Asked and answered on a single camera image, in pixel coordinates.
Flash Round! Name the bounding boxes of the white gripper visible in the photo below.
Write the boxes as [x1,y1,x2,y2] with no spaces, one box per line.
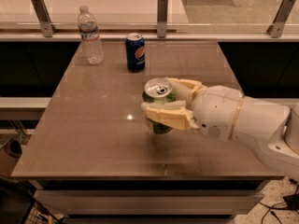
[141,77,244,141]

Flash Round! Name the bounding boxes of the green soda can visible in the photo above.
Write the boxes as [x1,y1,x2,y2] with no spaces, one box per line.
[142,77,176,134]

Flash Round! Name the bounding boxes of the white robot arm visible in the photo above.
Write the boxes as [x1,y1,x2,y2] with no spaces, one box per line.
[141,77,299,179]

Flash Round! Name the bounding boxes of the blue pepsi can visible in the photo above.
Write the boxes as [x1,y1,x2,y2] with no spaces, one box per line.
[125,33,145,72]

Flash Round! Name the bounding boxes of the clear plastic water bottle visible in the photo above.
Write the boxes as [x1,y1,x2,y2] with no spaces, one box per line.
[78,6,104,64]

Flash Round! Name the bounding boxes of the dark bin at left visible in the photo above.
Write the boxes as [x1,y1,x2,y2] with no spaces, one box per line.
[0,138,22,177]

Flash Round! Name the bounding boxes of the middle metal railing bracket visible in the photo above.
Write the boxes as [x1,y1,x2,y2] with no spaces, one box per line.
[157,0,168,38]

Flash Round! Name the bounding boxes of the metal railing bracket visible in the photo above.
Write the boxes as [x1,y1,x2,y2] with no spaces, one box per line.
[266,0,296,38]
[31,0,56,37]
[157,0,168,38]

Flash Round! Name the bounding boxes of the right metal railing bracket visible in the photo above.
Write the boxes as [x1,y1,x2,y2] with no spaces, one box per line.
[266,0,296,38]

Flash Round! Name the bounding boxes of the black cables on floor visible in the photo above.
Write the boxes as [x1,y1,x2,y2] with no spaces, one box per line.
[258,177,299,224]

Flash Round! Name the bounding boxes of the left metal railing bracket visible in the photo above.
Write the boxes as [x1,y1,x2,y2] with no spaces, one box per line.
[31,0,56,37]

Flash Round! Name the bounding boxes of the black wire basket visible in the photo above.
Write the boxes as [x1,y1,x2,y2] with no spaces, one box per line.
[0,175,66,224]

